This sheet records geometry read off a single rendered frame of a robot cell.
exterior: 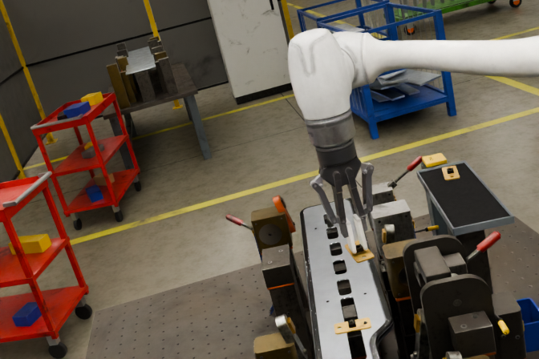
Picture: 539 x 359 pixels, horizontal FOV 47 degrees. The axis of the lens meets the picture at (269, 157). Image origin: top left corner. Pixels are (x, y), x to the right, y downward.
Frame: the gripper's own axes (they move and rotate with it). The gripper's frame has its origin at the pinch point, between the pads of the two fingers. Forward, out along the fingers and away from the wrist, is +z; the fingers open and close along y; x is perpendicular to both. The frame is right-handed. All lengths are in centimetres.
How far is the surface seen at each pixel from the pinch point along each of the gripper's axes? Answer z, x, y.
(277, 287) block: 30, -41, 15
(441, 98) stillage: 105, -392, -196
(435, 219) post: 28, -47, -36
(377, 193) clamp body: 21, -60, -24
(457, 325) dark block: 15.5, 17.6, -10.8
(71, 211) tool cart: 102, -383, 133
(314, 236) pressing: 26, -57, -1
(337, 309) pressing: 26.9, -17.2, 4.4
